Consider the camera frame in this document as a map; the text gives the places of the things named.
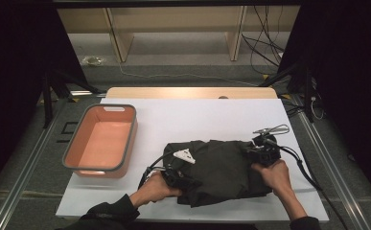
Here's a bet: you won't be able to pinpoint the short aluminium rail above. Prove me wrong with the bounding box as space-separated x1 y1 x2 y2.
69 90 107 98

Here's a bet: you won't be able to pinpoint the person's left hand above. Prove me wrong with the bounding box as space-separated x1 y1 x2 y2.
128 171 183 209

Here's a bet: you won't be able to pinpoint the hand-held gripper cable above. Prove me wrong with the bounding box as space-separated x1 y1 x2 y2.
137 149 176 190
278 145 349 230

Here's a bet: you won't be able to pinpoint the bundle of black cables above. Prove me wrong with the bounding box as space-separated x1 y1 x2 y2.
241 5 287 76

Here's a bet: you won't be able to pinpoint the person's right hand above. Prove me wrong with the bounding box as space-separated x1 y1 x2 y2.
251 158 294 197

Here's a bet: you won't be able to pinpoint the orange basket with grey rim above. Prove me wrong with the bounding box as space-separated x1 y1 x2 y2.
61 103 139 179

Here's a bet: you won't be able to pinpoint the right hand-held gripper cable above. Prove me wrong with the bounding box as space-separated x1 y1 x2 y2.
278 145 349 230

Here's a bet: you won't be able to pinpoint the crumpled clear plastic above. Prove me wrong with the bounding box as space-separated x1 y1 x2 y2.
81 56 105 67

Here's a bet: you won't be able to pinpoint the black curtain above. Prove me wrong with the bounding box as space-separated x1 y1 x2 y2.
277 0 371 202
0 0 88 199

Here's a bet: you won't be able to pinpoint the black tripod stand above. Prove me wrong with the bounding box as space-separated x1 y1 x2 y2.
258 61 316 124
40 68 103 128

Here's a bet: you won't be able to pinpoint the white board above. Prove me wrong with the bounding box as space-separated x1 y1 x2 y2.
56 98 330 223

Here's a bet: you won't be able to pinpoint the black floor cables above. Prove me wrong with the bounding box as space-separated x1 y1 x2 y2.
280 92 306 118

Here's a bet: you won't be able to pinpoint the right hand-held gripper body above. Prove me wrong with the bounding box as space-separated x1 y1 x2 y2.
249 124 290 168

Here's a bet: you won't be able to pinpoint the long aluminium rail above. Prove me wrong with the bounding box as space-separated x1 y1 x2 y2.
0 99 79 230
292 102 371 230

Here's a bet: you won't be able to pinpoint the black frame bar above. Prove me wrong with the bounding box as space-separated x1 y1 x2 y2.
52 0 304 8

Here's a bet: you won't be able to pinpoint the dark grey skirt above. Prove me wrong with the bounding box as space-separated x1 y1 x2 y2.
162 139 273 209

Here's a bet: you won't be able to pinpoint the light wooden shelf unit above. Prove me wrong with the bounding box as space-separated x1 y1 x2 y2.
58 6 301 63

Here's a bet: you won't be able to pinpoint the left hand-held gripper cable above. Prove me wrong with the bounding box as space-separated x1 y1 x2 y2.
137 149 176 190

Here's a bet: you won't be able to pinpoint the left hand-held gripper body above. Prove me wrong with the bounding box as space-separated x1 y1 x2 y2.
158 148 197 190

